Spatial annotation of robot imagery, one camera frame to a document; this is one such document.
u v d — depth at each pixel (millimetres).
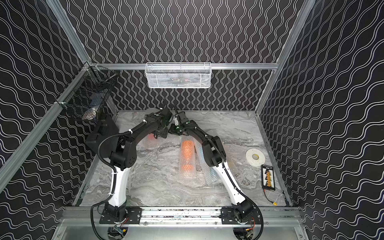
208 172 804
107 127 929
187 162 853
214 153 683
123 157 568
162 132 816
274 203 781
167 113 823
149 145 1004
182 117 901
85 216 769
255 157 950
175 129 973
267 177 856
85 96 919
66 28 762
